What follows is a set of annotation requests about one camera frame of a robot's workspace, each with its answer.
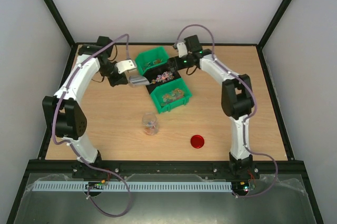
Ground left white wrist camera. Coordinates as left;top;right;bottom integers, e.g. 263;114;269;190
115;59;137;74

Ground green bin with lollipops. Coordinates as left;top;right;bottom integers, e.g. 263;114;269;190
135;46;169;75

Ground black frame post left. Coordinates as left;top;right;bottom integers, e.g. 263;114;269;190
27;0;76;48

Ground green bin with gummy candies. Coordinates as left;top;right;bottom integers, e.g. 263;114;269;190
150;78;192;114

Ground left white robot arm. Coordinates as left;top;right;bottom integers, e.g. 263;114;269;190
42;36;136;164

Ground silver metal scoop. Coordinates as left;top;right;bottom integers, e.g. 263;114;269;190
128;75;150;86

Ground light blue cable duct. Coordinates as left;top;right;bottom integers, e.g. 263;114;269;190
32;181;232;192

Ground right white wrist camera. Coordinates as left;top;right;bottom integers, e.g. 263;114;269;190
176;42;188;58

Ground red jar lid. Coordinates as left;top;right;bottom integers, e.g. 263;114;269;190
190;135;205;149

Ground clear glass jar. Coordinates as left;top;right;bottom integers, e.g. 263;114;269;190
142;113;159;136

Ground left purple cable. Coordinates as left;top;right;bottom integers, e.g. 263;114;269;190
52;34;132;217

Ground black frame post right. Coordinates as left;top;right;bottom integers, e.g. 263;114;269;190
257;0;310;48

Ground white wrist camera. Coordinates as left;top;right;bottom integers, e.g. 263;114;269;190
176;42;188;58
115;59;137;74

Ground black bin with swirl lollipops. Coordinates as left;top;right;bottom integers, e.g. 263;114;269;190
143;63;181;94

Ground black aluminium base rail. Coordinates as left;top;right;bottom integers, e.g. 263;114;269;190
26;159;306;180

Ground black frame post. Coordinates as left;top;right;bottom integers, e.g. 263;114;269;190
257;0;310;48
27;0;76;48

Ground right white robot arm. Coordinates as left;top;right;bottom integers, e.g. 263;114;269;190
168;35;255;178

